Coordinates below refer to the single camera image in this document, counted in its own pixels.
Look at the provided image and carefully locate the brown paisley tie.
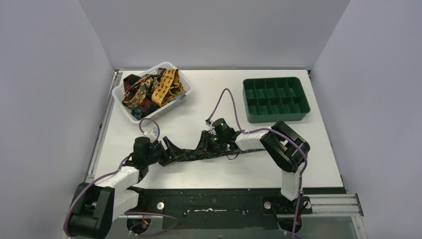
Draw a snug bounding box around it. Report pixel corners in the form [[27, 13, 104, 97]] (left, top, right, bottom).
[[121, 74, 161, 110]]

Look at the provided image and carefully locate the aluminium frame rail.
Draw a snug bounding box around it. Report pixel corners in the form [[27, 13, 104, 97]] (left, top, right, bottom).
[[61, 194, 368, 239]]

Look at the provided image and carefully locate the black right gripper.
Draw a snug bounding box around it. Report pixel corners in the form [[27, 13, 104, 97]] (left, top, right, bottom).
[[194, 130, 226, 157]]

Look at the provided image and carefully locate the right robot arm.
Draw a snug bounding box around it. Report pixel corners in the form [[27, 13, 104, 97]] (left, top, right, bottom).
[[189, 118, 310, 201]]

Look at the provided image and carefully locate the dark red tie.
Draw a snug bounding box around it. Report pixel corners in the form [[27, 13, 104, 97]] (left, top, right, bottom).
[[123, 74, 141, 93]]

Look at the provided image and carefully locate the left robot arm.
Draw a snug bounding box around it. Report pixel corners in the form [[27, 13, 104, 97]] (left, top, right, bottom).
[[63, 136, 192, 239]]

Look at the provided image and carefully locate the yellow patterned tie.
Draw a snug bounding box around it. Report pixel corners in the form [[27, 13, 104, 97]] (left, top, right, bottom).
[[151, 69, 184, 107]]

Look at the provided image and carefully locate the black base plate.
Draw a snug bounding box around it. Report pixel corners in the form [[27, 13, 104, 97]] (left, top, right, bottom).
[[113, 188, 347, 231]]

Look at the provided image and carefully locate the dark blue floral tie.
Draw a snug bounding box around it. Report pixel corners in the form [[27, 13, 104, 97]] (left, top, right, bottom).
[[168, 149, 264, 163]]

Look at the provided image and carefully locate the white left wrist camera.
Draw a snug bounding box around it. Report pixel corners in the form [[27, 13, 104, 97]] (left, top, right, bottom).
[[143, 128, 160, 141]]

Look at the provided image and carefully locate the green compartment tray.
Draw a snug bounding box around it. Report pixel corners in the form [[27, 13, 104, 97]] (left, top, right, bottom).
[[243, 77, 311, 123]]

